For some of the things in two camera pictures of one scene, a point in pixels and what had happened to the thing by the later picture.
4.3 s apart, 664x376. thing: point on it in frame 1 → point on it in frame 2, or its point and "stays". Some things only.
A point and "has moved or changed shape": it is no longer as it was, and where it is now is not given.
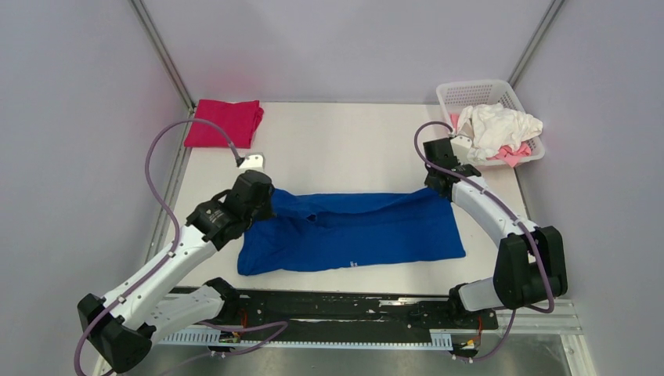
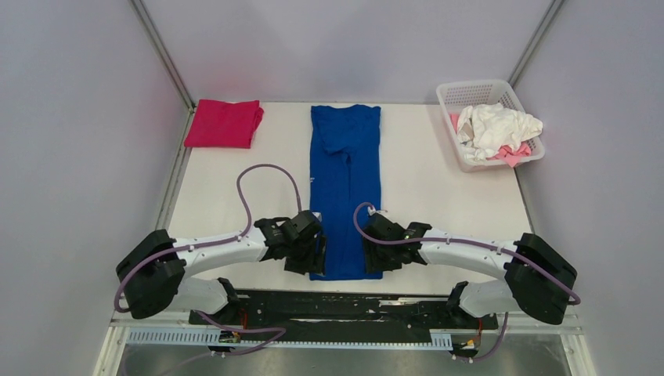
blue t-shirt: [315, 232] has moved or changed shape
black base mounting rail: [359, 309] stays
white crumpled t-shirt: [495, 128] stays
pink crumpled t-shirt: [510, 153] stays
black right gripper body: [427, 182] → [380, 258]
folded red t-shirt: [239, 121] stays
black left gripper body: [263, 211] → [299, 244]
